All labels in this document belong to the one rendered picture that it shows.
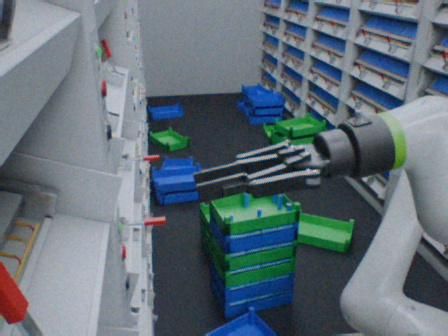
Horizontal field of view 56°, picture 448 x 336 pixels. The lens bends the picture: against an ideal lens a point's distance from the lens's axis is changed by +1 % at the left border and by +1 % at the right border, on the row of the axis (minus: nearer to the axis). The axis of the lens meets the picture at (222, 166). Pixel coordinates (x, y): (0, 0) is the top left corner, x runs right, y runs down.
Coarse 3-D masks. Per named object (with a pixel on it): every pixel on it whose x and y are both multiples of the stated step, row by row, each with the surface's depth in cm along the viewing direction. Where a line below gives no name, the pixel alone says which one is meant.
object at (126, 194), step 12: (132, 132) 109; (132, 144) 108; (132, 156) 101; (120, 168) 93; (132, 168) 95; (132, 180) 89; (120, 192) 83; (132, 192) 85; (120, 204) 79; (132, 204) 80; (120, 216) 75; (132, 216) 77; (132, 228) 73; (132, 276) 55; (132, 288) 56
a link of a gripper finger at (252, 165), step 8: (280, 152) 65; (288, 152) 65; (296, 152) 65; (240, 160) 66; (248, 160) 66; (256, 160) 65; (264, 160) 65; (272, 160) 65; (280, 160) 65; (248, 168) 66; (256, 168) 66; (264, 168) 66
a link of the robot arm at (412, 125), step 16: (432, 96) 65; (384, 112) 65; (400, 112) 64; (416, 112) 63; (432, 112) 62; (400, 128) 62; (416, 128) 62; (432, 128) 62; (400, 144) 62; (416, 144) 62; (432, 144) 62; (400, 160) 63; (416, 160) 64; (432, 160) 62; (416, 176) 65; (432, 176) 63
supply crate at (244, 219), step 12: (216, 204) 170; (228, 204) 172; (240, 204) 173; (252, 204) 173; (264, 204) 173; (276, 204) 173; (300, 204) 159; (216, 216) 161; (228, 216) 151; (240, 216) 165; (252, 216) 165; (264, 216) 155; (276, 216) 157; (288, 216) 159; (228, 228) 152; (240, 228) 154; (252, 228) 156; (264, 228) 157
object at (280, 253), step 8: (296, 240) 165; (216, 248) 168; (280, 248) 164; (288, 248) 166; (224, 256) 158; (240, 256) 160; (248, 256) 160; (256, 256) 162; (264, 256) 163; (272, 256) 165; (280, 256) 166; (288, 256) 167; (224, 264) 160; (232, 264) 159; (240, 264) 161; (248, 264) 162; (256, 264) 163
